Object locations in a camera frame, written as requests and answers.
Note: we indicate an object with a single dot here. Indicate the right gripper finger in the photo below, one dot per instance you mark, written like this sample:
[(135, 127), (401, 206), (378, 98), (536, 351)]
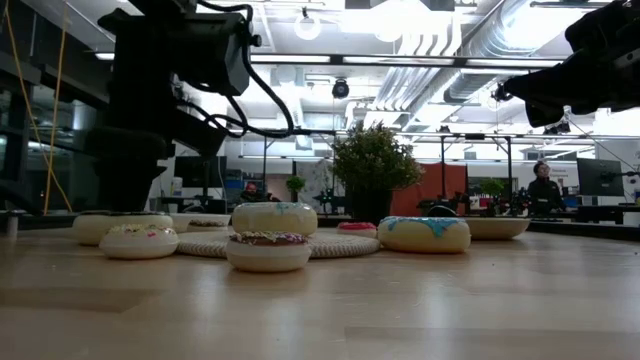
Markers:
[(550, 93), (550, 75)]

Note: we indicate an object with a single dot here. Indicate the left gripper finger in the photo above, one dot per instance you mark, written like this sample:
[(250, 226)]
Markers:
[(148, 192), (114, 192)]

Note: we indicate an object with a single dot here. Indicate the shallow white plate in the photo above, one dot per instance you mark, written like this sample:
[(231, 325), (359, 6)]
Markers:
[(90, 230)]

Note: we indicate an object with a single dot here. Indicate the small white sprinkled donut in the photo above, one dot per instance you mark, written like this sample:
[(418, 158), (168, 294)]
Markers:
[(139, 245)]

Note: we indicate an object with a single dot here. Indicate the small brown donut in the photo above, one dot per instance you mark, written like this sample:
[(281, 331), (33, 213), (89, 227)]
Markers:
[(207, 224)]

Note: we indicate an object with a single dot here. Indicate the large donut pale blue drizzle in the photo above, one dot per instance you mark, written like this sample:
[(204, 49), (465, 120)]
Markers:
[(275, 220)]

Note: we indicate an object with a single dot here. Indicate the small chocolate sprinkled donut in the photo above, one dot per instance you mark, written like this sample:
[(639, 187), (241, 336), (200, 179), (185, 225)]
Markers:
[(268, 255)]

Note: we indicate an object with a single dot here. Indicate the large donut teal icing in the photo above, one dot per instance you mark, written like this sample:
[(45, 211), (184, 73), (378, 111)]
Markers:
[(425, 240)]

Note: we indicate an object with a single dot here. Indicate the small red donut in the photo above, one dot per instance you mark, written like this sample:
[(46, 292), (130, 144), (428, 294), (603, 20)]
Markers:
[(357, 229)]

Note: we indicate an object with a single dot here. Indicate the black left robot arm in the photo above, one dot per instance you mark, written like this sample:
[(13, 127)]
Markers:
[(145, 40)]

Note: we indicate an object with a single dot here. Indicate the small black robot arm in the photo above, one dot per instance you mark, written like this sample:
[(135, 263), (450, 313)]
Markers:
[(327, 200)]

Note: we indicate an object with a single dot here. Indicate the white container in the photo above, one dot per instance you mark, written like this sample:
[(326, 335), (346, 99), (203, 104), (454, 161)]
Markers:
[(177, 187)]

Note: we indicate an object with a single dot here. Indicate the black track light cluster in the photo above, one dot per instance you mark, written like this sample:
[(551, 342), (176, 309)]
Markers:
[(497, 94)]

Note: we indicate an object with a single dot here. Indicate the black computer monitor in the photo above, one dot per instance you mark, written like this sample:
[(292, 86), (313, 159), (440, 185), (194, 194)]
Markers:
[(200, 170), (600, 177)]

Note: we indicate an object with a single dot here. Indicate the person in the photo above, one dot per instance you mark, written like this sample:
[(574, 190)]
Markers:
[(545, 192), (251, 192)]

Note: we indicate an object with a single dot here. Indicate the beige plate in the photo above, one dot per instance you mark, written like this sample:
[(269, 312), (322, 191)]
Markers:
[(500, 227)]

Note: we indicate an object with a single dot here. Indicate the orange partition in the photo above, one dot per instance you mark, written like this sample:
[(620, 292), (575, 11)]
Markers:
[(435, 190)]

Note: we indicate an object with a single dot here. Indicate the long ceiling light bar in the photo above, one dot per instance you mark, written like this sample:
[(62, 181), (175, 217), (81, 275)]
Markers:
[(290, 58)]

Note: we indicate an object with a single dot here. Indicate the green plant in black pot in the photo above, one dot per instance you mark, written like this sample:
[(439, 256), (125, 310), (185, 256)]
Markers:
[(375, 160)]

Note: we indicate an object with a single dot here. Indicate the round white ceiling lamp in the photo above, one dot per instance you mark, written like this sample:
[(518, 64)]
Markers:
[(307, 37)]

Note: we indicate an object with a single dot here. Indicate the round woven cream mat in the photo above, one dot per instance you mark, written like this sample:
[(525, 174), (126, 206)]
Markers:
[(345, 246)]

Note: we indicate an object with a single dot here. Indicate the black round hanging lamp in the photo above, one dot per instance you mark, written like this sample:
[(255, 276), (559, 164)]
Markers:
[(340, 89)]

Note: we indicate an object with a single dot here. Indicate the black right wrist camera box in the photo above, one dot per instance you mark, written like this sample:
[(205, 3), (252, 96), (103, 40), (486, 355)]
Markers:
[(590, 25)]

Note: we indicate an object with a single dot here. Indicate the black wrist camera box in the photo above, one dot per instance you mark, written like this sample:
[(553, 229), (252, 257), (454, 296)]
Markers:
[(210, 55), (590, 25)]

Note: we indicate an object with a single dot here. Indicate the silver round ceiling duct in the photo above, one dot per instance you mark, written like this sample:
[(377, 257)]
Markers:
[(500, 35)]

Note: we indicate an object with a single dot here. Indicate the black metal station frame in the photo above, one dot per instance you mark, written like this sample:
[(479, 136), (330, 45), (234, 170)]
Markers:
[(475, 136)]

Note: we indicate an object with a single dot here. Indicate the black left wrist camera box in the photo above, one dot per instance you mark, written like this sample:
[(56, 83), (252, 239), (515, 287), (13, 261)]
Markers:
[(210, 55)]

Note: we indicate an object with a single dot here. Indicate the small grey metal post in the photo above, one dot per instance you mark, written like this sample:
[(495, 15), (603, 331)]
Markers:
[(12, 225)]

